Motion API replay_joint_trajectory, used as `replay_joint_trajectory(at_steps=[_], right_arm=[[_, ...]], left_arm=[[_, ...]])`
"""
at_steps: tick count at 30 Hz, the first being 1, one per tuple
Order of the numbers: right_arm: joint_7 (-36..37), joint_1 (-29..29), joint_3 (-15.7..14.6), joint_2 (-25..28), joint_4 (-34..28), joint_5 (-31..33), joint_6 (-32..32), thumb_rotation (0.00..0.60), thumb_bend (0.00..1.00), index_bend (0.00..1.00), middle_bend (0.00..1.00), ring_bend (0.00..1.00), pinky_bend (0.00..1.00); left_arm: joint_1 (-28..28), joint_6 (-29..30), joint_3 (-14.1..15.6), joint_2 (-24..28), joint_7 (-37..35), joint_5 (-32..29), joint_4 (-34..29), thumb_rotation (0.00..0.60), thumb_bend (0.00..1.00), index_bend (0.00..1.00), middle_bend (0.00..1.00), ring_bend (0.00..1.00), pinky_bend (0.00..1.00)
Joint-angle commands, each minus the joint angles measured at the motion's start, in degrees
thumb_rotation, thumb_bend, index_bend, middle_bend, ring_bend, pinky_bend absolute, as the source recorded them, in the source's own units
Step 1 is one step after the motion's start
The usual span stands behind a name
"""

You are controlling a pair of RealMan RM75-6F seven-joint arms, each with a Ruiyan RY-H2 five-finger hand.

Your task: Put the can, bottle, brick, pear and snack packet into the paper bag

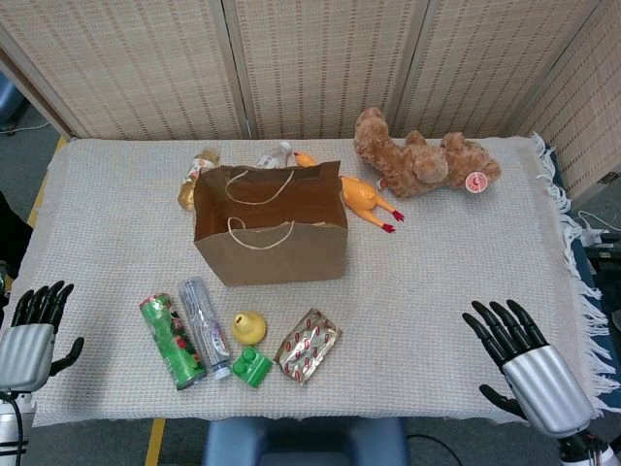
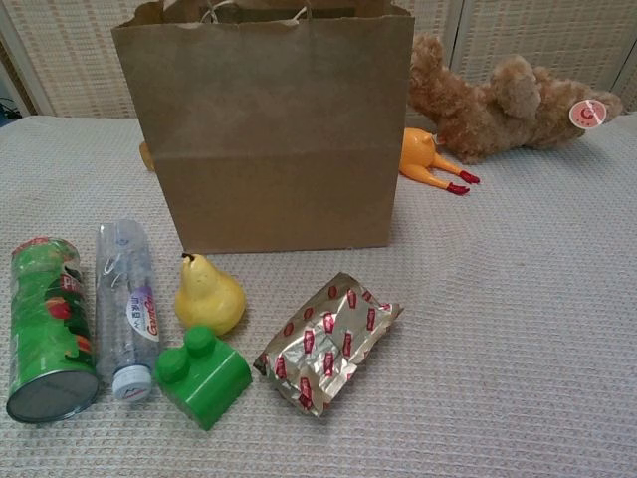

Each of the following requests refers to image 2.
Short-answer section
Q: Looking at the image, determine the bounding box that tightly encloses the red gold snack packet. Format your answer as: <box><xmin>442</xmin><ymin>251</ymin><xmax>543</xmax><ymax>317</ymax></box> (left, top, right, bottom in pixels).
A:
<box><xmin>252</xmin><ymin>271</ymin><xmax>405</xmax><ymax>414</ymax></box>

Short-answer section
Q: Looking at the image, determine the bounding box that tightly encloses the green toy block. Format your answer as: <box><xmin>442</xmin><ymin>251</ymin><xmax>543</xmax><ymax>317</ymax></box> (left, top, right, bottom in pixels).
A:
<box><xmin>154</xmin><ymin>324</ymin><xmax>254</xmax><ymax>432</ymax></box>

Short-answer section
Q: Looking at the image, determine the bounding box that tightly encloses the transparent water bottle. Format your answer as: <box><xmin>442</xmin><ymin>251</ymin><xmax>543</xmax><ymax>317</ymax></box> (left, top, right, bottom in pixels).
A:
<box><xmin>94</xmin><ymin>218</ymin><xmax>160</xmax><ymax>402</ymax></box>

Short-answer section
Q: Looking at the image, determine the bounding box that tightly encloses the green chips can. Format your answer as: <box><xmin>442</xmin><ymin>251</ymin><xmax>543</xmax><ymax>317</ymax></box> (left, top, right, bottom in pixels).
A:
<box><xmin>5</xmin><ymin>236</ymin><xmax>101</xmax><ymax>424</ymax></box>

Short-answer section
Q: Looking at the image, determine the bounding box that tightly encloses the brown paper bag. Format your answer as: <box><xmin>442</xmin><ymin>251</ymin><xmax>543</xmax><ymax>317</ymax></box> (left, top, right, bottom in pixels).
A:
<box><xmin>109</xmin><ymin>0</ymin><xmax>416</xmax><ymax>255</ymax></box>

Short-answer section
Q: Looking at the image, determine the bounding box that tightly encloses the yellow rubber chicken toy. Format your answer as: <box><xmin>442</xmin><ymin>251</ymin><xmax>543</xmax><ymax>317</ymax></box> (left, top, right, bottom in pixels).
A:
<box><xmin>397</xmin><ymin>127</ymin><xmax>482</xmax><ymax>196</ymax></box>

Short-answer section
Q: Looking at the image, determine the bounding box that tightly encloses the white woven tablecloth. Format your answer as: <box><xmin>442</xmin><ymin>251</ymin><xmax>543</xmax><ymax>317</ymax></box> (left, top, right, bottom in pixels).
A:
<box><xmin>0</xmin><ymin>114</ymin><xmax>637</xmax><ymax>478</ymax></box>

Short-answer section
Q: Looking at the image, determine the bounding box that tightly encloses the brown teddy bear plush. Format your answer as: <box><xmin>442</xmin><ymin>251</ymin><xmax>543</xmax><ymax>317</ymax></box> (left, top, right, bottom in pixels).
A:
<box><xmin>406</xmin><ymin>32</ymin><xmax>624</xmax><ymax>165</ymax></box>

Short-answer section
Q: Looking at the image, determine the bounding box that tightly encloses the beige folding screen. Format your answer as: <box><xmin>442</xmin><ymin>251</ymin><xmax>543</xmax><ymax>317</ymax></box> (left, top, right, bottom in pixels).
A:
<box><xmin>0</xmin><ymin>0</ymin><xmax>637</xmax><ymax>120</ymax></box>

